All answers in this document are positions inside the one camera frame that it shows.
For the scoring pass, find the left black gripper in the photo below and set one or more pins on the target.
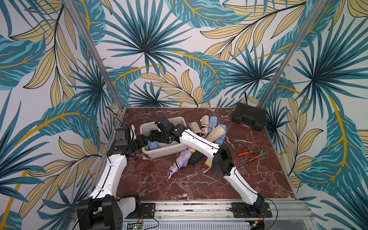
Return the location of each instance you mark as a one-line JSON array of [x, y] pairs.
[[142, 141]]

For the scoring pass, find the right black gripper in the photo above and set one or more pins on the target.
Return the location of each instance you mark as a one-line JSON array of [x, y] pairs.
[[156, 136]]

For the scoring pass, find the light blue umbrella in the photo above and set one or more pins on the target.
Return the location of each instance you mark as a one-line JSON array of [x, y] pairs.
[[153, 145]]

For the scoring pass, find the beige plastic storage box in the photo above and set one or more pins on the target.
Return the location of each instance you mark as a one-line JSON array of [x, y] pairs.
[[164, 149]]

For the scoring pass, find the lavender umbrella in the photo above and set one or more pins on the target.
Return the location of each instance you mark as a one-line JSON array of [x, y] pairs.
[[180, 162]]

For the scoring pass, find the black umbrella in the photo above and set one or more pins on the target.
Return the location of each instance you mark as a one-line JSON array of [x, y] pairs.
[[196, 157]]

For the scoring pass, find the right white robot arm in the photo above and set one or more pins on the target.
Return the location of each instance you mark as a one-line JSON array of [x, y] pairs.
[[219, 155]]

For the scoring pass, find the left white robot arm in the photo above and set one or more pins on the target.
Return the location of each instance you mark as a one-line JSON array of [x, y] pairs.
[[101, 210]]

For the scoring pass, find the beige umbrella by box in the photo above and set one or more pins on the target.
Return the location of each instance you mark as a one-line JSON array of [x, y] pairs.
[[194, 127]]

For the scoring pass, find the pink folded umbrella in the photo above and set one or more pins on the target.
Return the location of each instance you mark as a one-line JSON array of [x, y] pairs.
[[205, 125]]

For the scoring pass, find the blue folded umbrella back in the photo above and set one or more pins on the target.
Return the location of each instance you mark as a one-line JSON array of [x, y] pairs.
[[213, 122]]

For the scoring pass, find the tan folded umbrella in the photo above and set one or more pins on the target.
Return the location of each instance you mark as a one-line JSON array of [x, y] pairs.
[[215, 134]]

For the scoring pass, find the green circuit board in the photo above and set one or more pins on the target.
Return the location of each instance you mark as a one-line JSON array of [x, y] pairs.
[[134, 226]]

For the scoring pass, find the black plastic tool case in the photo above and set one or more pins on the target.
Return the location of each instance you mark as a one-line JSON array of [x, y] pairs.
[[250, 116]]

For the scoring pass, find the orange handled pliers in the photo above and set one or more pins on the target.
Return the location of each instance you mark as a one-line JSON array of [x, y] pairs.
[[252, 155]]

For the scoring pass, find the left aluminium corner post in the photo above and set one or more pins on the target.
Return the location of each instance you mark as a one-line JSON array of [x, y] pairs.
[[78, 19]]

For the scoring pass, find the aluminium corner post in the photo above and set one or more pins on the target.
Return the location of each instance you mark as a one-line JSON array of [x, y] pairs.
[[78, 19], [293, 48]]

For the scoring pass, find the right aluminium corner post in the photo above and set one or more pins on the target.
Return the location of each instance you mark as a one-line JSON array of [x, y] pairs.
[[293, 48]]

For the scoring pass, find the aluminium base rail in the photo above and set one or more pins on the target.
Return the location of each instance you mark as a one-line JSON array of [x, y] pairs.
[[287, 214]]

